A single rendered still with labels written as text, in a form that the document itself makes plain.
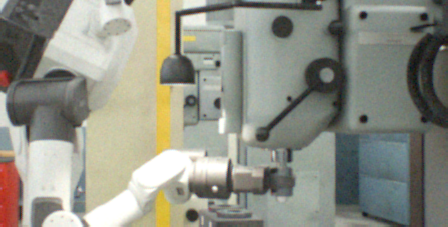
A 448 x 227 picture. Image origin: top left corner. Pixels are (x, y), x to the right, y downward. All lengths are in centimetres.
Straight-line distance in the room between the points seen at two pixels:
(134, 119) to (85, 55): 157
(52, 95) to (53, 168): 15
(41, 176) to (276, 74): 52
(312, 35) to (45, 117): 57
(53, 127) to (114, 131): 166
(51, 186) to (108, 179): 169
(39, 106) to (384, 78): 71
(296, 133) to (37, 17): 63
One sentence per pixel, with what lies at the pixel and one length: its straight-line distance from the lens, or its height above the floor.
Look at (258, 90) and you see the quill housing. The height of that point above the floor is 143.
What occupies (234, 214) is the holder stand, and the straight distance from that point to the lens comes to 178.
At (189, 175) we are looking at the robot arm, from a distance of 153.
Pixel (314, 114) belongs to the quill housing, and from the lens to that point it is 145.
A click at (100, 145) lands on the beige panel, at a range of 318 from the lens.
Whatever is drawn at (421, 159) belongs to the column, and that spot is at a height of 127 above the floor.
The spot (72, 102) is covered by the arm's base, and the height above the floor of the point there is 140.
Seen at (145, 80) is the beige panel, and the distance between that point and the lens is 320.
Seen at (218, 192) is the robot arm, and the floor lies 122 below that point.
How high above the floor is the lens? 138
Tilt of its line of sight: 1 degrees up
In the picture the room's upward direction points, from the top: straight up
